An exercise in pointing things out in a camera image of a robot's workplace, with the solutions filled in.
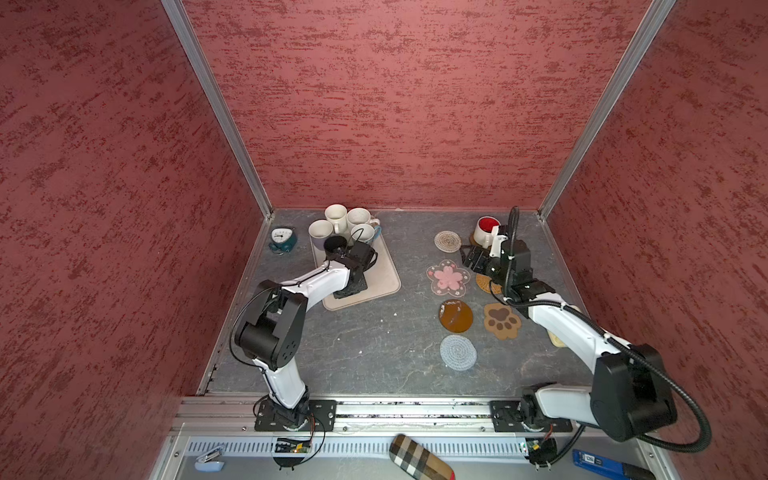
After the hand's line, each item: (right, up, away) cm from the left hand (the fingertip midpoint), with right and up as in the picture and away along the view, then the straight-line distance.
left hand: (350, 291), depth 94 cm
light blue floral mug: (+6, +19, +8) cm, 21 cm away
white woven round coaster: (+35, +16, +17) cm, 42 cm away
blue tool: (+61, -34, -28) cm, 76 cm away
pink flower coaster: (+33, +3, +7) cm, 34 cm away
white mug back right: (0, +25, +16) cm, 30 cm away
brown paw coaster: (+47, -8, -3) cm, 48 cm away
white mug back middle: (-7, +26, +16) cm, 32 cm away
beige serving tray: (+10, +2, +7) cm, 13 cm away
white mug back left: (-14, +20, +13) cm, 27 cm away
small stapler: (-28, -35, -27) cm, 52 cm away
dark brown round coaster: (+44, +16, +16) cm, 50 cm away
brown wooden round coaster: (+34, -7, -2) cm, 34 cm away
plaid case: (+19, -33, -28) cm, 47 cm away
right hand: (+36, +12, -7) cm, 38 cm away
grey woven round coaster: (+33, -16, -9) cm, 38 cm away
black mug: (-7, +15, +5) cm, 18 cm away
